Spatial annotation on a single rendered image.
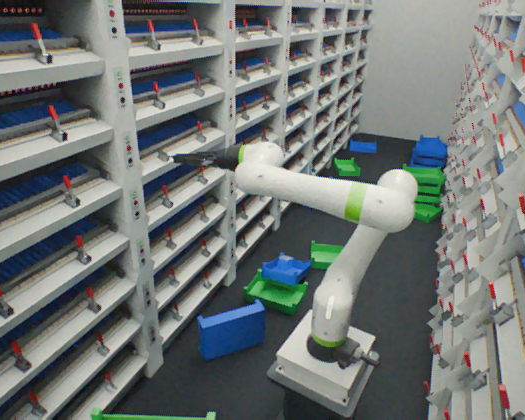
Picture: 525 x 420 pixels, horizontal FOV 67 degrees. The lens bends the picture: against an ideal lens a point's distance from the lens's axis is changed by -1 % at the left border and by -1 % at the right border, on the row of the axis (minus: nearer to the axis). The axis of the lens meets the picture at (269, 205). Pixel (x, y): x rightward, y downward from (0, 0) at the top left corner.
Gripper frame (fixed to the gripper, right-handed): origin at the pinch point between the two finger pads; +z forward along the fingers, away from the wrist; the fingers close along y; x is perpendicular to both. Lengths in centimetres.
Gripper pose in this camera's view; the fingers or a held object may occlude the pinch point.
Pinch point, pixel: (182, 158)
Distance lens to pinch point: 153.1
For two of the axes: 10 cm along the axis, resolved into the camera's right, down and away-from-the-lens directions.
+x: -1.2, -9.2, -3.8
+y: 3.9, -4.0, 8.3
